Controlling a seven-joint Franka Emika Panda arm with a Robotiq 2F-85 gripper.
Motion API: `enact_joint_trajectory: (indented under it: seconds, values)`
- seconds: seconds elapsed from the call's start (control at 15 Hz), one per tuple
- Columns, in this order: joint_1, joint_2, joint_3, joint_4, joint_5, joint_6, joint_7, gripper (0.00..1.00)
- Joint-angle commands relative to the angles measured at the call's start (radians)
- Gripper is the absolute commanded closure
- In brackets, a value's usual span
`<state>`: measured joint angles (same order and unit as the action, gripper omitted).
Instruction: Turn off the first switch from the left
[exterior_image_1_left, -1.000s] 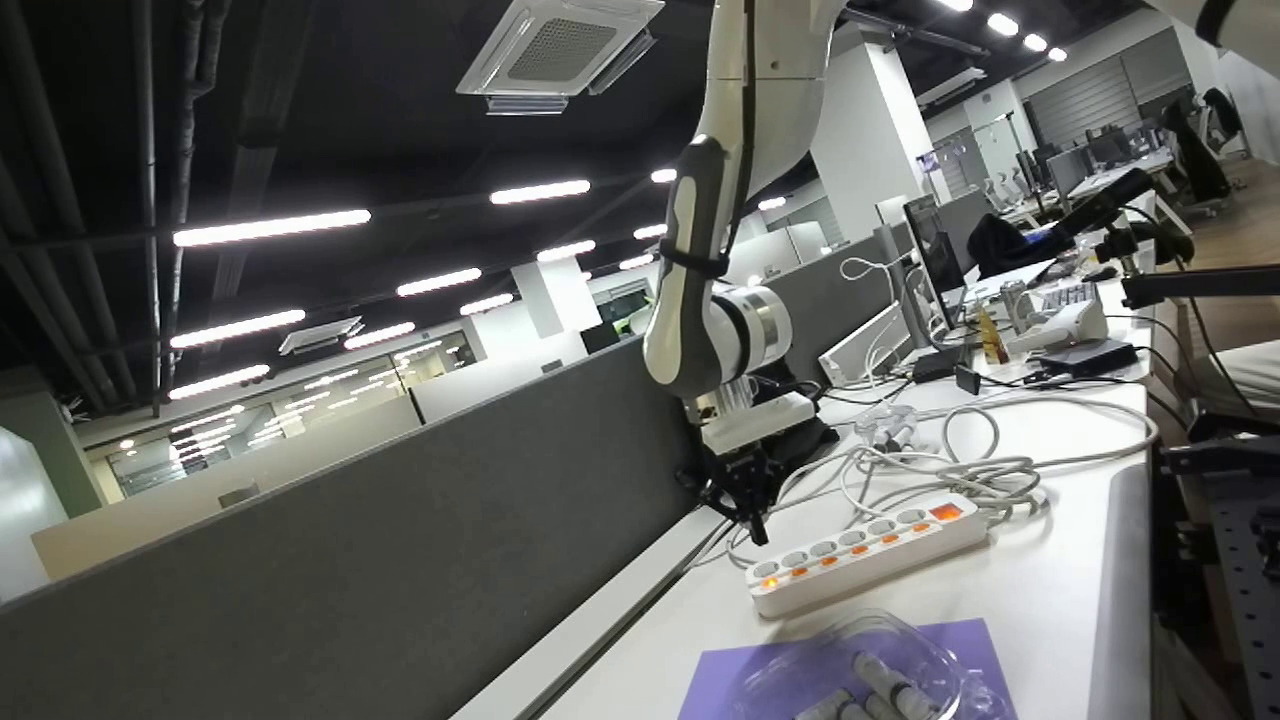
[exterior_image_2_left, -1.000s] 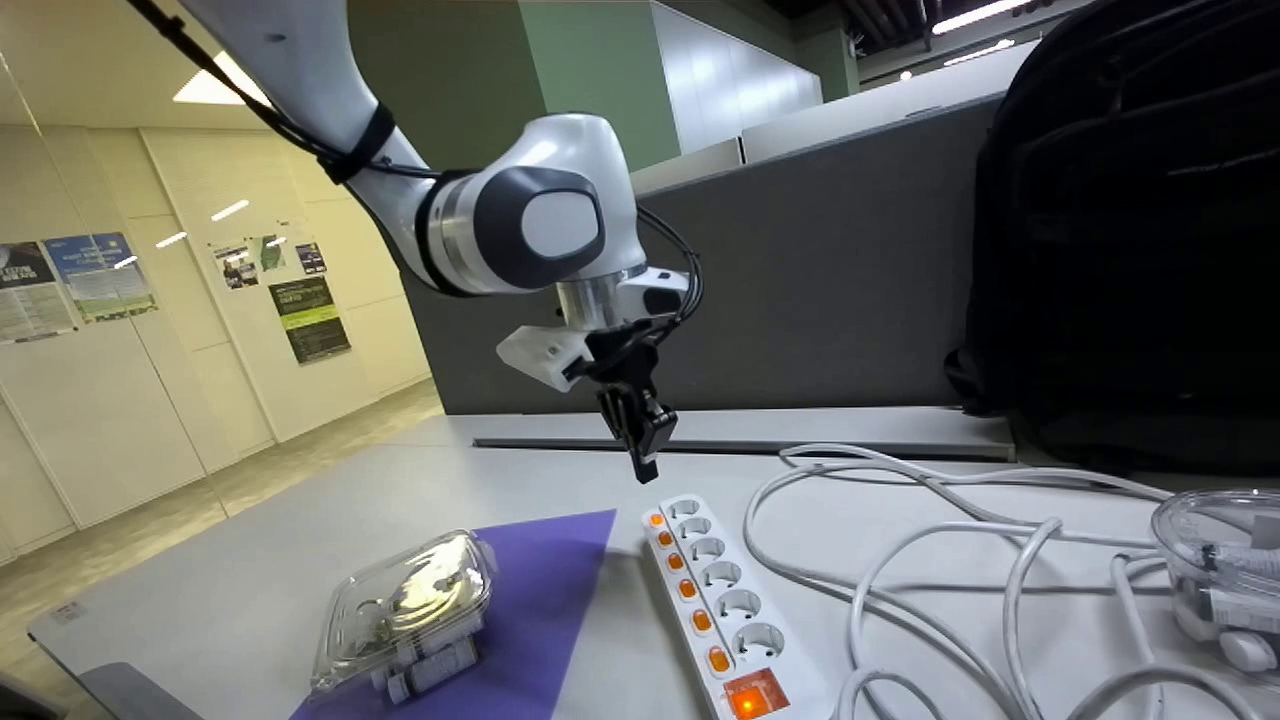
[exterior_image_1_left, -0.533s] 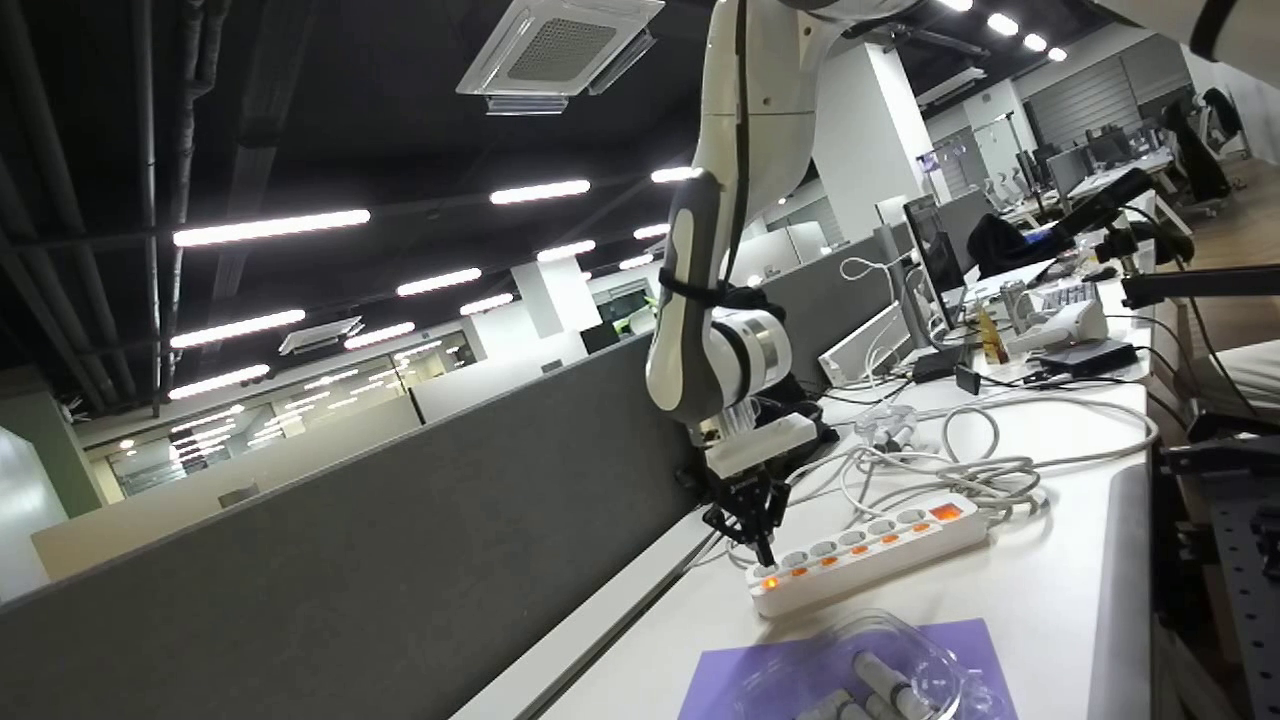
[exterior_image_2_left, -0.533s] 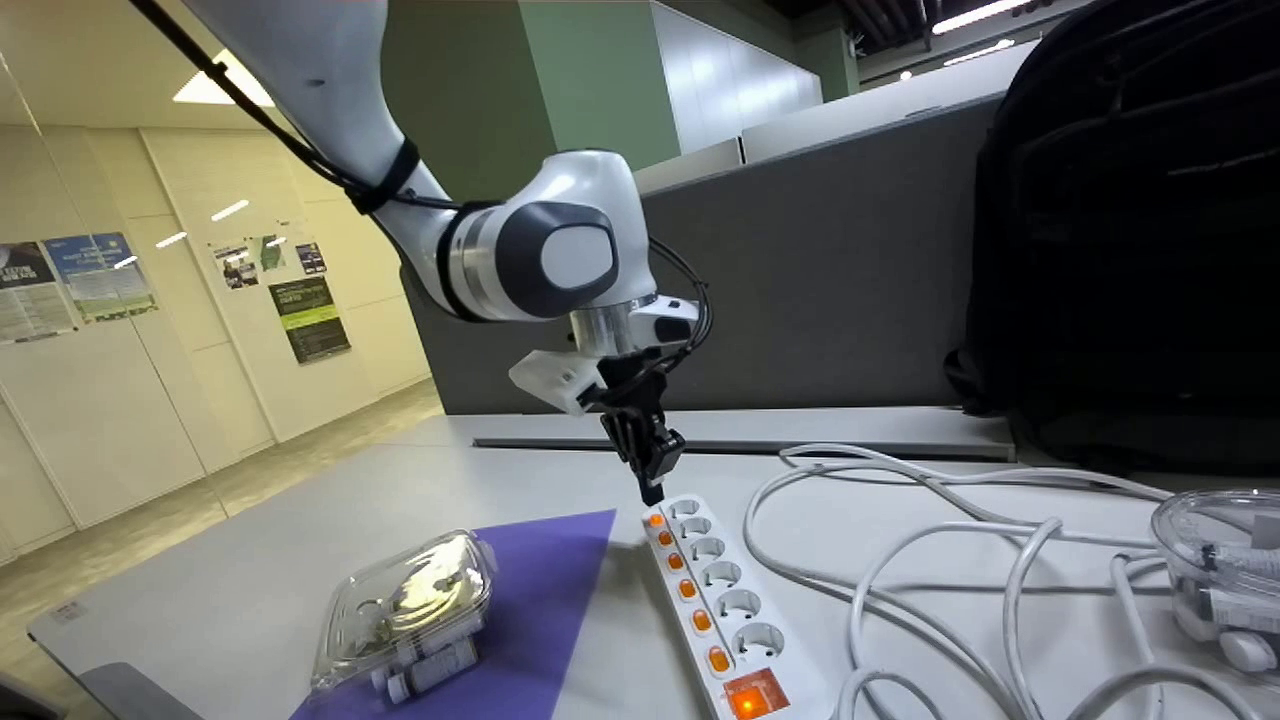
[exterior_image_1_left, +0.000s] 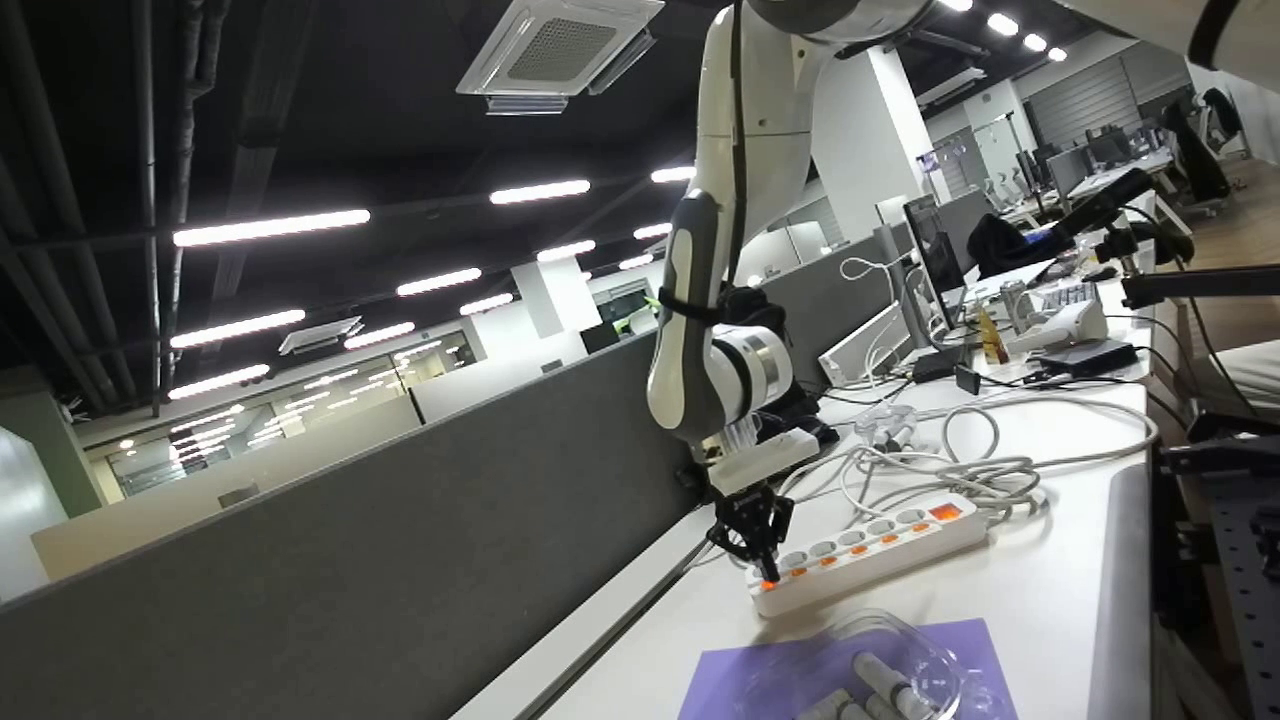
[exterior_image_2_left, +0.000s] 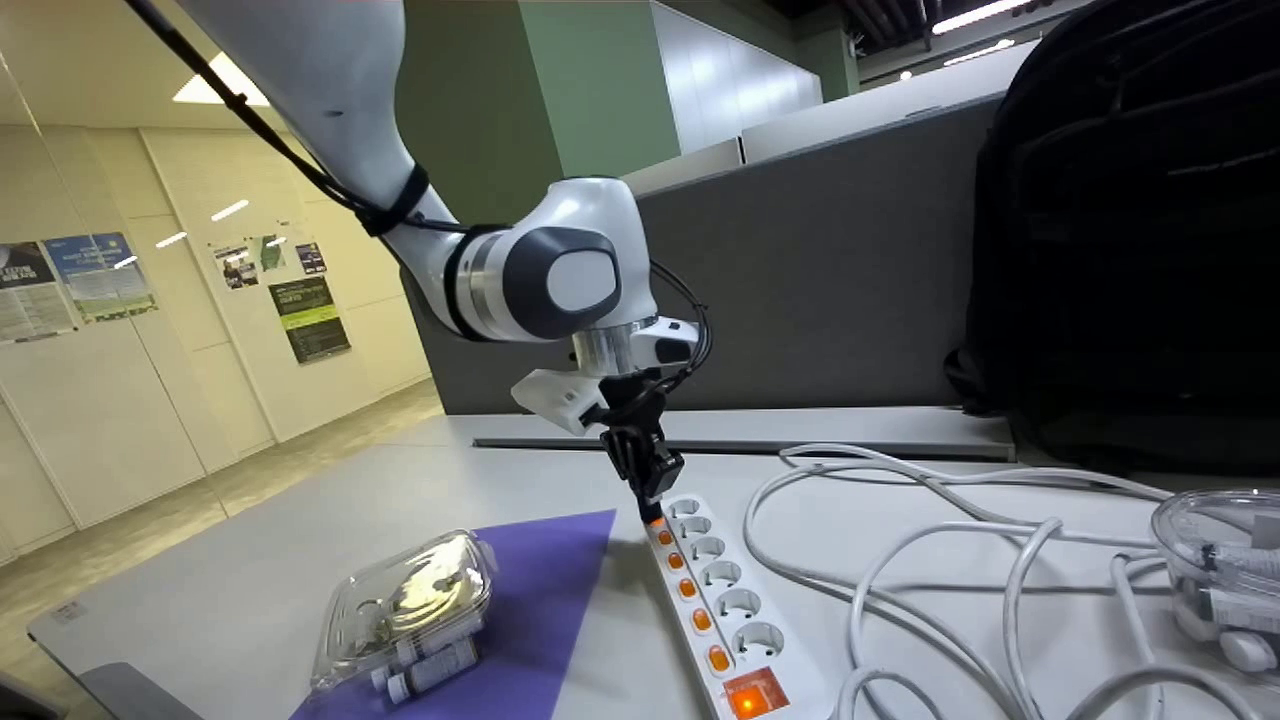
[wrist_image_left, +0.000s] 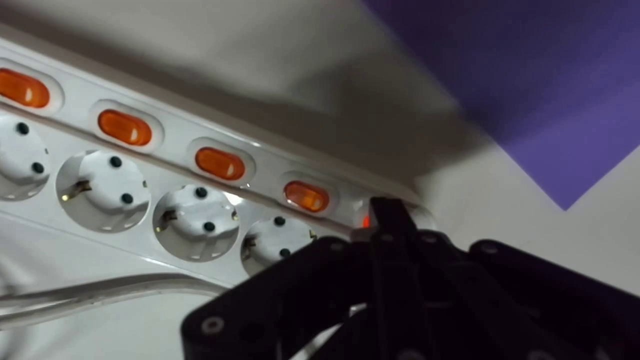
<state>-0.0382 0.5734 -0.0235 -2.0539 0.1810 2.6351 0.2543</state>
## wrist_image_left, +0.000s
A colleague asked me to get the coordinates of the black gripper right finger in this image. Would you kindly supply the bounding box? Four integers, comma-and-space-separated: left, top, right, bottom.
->
385, 196, 640, 360

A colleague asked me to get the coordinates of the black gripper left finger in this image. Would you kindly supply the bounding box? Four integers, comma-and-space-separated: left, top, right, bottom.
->
179, 196, 395, 360

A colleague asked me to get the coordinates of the white multi-socket power strip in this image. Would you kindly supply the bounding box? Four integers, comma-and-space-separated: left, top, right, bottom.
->
0, 35, 439, 290

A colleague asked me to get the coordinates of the purple paper sheet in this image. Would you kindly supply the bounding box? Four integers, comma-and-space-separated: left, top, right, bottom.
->
362, 0, 640, 212

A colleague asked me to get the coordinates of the white power cable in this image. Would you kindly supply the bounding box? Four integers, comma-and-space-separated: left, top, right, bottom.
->
0, 271, 230, 330

